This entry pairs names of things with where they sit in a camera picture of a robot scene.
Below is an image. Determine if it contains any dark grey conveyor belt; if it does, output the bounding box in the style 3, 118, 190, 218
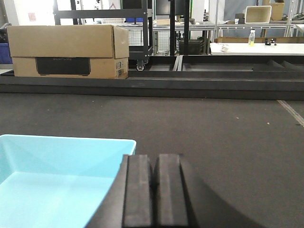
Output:
0, 93, 304, 228

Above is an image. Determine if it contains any white tray on shelf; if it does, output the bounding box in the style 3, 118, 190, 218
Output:
245, 5, 272, 24

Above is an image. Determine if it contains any black wheeled metal rack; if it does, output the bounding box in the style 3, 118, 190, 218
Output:
53, 0, 154, 71

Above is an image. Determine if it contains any brown cardboard box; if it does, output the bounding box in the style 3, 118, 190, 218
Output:
7, 25, 129, 79

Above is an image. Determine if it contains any blue crate far left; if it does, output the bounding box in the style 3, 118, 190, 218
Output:
0, 43, 12, 64

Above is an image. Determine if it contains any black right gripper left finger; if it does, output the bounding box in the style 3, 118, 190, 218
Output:
86, 155, 153, 228

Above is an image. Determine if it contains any yellow drink bottle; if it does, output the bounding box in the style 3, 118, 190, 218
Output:
248, 29, 255, 47

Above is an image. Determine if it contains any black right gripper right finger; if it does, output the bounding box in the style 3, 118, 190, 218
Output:
154, 154, 263, 228

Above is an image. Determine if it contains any light blue plastic bin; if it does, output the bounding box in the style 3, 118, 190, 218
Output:
0, 134, 136, 228

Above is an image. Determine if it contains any black conveyor side frame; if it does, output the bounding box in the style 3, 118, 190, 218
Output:
0, 55, 304, 101

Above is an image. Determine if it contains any white work table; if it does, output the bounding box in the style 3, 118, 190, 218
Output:
210, 43, 304, 56

